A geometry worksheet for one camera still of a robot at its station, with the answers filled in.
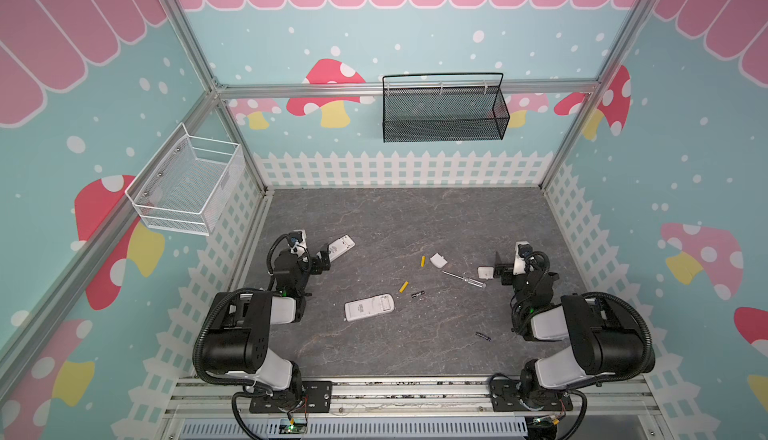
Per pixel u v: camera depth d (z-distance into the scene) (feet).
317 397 2.44
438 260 3.28
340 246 3.34
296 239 2.59
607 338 1.51
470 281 3.09
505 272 2.71
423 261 3.26
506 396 2.43
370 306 2.88
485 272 3.18
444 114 3.06
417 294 3.01
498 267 2.76
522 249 2.54
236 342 1.47
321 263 2.81
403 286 3.07
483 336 2.74
